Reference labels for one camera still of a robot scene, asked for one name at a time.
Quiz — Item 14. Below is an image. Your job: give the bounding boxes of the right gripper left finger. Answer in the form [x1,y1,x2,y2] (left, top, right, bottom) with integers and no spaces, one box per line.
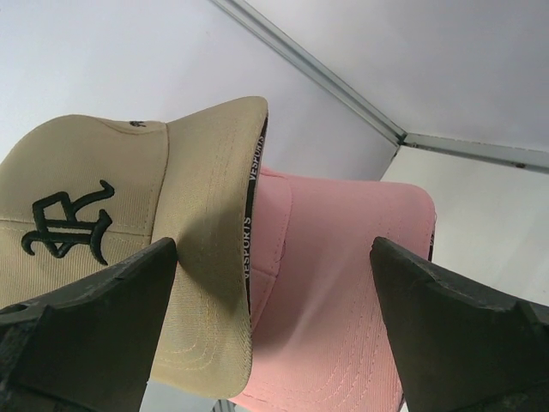
[1,238,178,411]

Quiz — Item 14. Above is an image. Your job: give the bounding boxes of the beige cap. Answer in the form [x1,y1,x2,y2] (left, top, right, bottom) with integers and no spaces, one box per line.
[1,96,268,398]

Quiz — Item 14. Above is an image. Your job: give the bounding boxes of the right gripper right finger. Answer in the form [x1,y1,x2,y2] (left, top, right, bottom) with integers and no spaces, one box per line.
[370,237,548,412]

